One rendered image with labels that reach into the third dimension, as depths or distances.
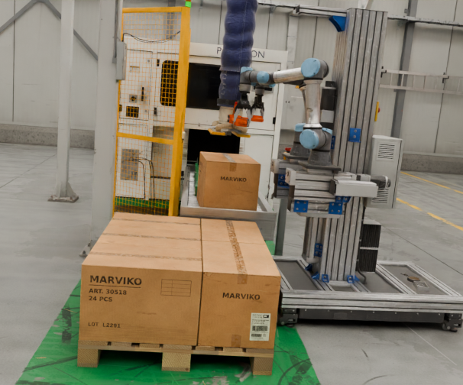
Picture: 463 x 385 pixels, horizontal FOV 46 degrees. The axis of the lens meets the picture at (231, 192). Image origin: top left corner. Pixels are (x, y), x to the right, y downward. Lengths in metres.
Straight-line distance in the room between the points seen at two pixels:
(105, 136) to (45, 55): 8.38
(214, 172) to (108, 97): 1.19
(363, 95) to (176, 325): 1.90
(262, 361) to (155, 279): 0.71
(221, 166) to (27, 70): 9.42
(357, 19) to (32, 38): 10.03
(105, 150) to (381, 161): 2.23
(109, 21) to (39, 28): 8.38
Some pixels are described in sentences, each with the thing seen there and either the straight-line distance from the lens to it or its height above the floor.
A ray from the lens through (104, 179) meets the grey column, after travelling 4.70.
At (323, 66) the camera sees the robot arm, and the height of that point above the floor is 1.64.
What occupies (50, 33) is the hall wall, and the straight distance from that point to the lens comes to 12.95.
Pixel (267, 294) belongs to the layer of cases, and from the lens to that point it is 2.85.
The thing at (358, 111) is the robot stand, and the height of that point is 1.39.
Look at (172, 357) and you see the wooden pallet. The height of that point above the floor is 0.07.
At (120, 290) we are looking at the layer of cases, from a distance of 2.84.
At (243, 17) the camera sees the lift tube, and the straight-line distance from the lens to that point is 4.17.
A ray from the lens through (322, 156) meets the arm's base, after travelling 3.48.
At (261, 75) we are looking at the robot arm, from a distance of 3.57.
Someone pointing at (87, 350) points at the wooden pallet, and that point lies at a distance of 2.98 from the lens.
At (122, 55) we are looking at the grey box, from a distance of 4.59.
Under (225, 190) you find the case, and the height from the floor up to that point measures 0.74.
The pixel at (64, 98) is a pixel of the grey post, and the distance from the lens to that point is 6.87.
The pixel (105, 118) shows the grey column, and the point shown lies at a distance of 4.65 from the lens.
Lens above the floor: 1.42
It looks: 10 degrees down
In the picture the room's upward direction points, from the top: 5 degrees clockwise
